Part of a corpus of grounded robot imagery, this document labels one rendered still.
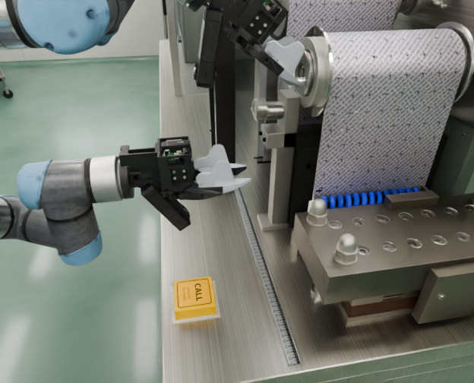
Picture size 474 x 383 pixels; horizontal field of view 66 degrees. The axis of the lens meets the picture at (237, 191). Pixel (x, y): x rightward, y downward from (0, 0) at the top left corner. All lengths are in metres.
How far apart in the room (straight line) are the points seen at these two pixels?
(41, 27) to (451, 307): 0.68
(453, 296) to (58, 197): 0.64
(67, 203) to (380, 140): 0.54
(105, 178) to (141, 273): 1.47
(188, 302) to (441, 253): 0.42
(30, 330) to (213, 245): 1.33
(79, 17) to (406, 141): 0.56
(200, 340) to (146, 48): 5.79
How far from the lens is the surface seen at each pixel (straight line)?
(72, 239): 0.67
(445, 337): 0.72
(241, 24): 0.56
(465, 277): 0.67
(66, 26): 0.42
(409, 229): 0.69
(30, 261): 2.33
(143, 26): 6.18
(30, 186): 0.63
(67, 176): 0.61
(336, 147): 0.67
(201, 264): 0.75
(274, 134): 0.70
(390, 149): 0.73
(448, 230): 0.72
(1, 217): 0.71
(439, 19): 0.94
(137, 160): 0.60
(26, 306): 2.10
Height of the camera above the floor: 1.42
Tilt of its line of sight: 33 degrees down
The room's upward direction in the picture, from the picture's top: straight up
